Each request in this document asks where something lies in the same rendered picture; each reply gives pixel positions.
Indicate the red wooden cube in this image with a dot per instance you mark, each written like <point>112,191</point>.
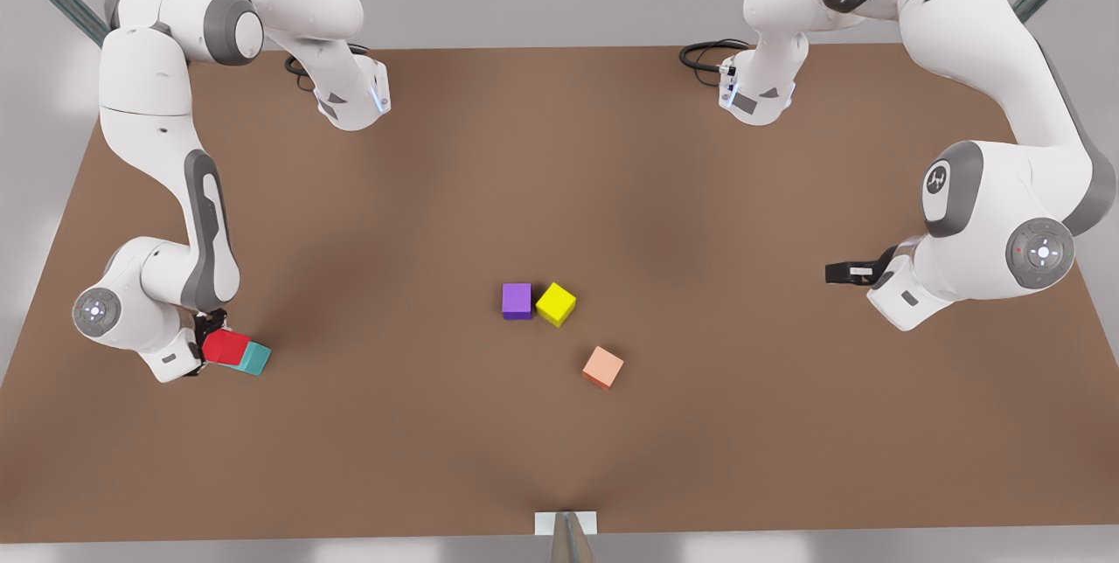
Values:
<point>225,347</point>

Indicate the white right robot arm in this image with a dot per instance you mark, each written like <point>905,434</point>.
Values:
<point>144,100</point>

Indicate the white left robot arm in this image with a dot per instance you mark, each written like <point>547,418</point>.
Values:
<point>979,91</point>

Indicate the teal wooden cube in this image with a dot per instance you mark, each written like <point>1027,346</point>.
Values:
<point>256,358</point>

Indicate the orange wooden cube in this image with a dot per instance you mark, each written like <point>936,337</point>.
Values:
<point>603,368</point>

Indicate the purple wooden cube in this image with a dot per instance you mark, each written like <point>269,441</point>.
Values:
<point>517,300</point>

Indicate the yellow wooden cube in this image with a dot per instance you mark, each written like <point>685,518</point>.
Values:
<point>556,303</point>

